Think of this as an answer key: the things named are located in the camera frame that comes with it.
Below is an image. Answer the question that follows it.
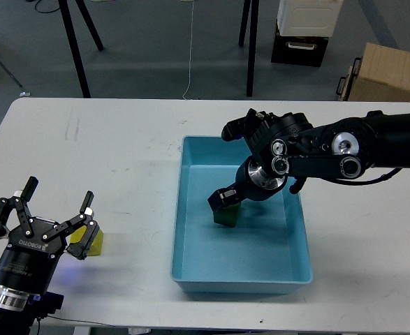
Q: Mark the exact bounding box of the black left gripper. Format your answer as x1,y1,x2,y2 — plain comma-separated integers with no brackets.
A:
0,176,101,297

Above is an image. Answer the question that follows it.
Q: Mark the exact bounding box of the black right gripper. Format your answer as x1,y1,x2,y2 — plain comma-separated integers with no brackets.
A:
207,156,288,212

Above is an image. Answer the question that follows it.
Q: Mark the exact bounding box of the green block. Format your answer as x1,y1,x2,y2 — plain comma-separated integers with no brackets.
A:
213,204,241,228

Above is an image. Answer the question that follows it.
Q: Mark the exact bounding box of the yellow block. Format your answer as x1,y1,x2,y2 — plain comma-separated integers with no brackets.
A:
68,225,104,260

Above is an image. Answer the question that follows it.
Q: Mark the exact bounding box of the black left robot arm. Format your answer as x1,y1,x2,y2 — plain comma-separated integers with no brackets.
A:
0,177,100,334

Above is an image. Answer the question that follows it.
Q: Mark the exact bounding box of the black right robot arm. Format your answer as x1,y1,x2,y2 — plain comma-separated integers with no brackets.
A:
208,109,410,212

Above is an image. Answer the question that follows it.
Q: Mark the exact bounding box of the cardboard box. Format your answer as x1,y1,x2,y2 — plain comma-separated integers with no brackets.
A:
336,43,410,102

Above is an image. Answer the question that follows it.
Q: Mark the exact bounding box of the blue plastic bin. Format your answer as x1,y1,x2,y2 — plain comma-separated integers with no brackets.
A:
170,136,313,295

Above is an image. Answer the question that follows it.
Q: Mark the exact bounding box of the black tripod leg inner right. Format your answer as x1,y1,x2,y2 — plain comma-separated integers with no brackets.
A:
238,0,251,47

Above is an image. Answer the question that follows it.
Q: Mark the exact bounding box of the black tripod leg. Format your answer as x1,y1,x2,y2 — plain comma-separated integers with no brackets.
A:
58,0,91,98
238,0,251,47
75,0,104,51
246,1,260,97

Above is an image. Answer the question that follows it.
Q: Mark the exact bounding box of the black tripod leg inner left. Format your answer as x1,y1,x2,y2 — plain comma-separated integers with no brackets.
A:
75,0,104,51

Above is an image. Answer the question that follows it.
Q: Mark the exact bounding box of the white cord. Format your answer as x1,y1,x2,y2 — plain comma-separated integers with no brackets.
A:
182,0,196,101

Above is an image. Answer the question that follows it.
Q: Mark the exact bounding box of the black box with handle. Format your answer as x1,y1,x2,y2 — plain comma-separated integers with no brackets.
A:
271,28,329,67

